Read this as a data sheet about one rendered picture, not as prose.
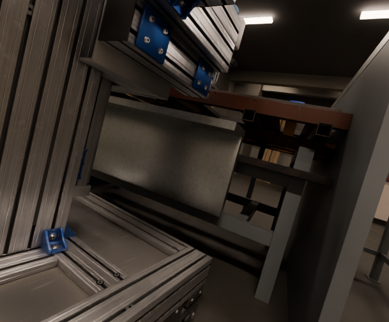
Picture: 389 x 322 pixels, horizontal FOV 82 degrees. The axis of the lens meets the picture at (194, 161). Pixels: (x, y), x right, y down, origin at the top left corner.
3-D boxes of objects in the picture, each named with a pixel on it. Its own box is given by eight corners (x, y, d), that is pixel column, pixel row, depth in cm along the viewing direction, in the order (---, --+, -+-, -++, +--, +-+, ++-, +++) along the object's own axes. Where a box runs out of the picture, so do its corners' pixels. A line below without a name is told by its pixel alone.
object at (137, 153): (34, 144, 145) (45, 91, 143) (221, 215, 98) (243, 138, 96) (27, 144, 142) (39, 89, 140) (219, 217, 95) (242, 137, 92)
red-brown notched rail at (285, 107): (59, 76, 145) (62, 68, 144) (345, 131, 86) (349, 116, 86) (53, 74, 141) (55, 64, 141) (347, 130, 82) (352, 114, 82)
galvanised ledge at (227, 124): (45, 91, 143) (46, 87, 143) (243, 138, 96) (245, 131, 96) (10, 80, 125) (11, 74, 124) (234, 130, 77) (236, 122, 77)
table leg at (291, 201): (255, 290, 102) (298, 147, 98) (269, 296, 100) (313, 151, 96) (254, 297, 97) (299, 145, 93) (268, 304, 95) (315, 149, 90)
